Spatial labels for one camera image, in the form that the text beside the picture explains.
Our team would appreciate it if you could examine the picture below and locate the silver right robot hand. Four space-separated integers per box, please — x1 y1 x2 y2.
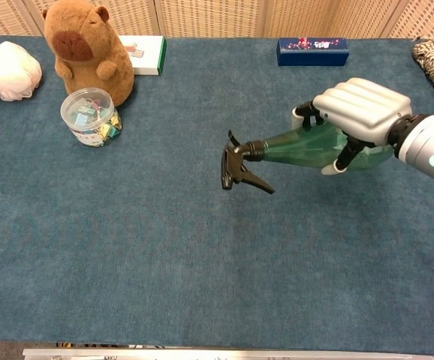
291 77 414 176

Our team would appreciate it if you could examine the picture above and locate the green plastic spray bottle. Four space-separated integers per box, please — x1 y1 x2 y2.
220 124 395 195

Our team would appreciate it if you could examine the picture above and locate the dark blue printed box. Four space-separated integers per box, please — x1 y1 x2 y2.
276 37 350 68

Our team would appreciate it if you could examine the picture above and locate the woven rattan folding screen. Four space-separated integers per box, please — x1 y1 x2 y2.
0 0 434 40

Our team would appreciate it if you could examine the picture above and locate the white box with green edge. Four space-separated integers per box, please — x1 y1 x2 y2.
118 34 167 77

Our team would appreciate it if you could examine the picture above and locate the blue felt table cloth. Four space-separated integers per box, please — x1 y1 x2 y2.
0 34 434 356

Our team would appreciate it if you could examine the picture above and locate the clear jar of binder clips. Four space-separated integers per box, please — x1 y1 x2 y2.
59 87 123 148

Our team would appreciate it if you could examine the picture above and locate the brown capybara plush toy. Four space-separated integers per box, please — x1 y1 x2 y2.
42 0 135 107

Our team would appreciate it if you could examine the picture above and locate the white mesh bath sponge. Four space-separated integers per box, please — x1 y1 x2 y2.
0 40 43 101

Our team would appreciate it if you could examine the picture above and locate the silver metal frame rail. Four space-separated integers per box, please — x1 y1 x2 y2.
22 347 417 360

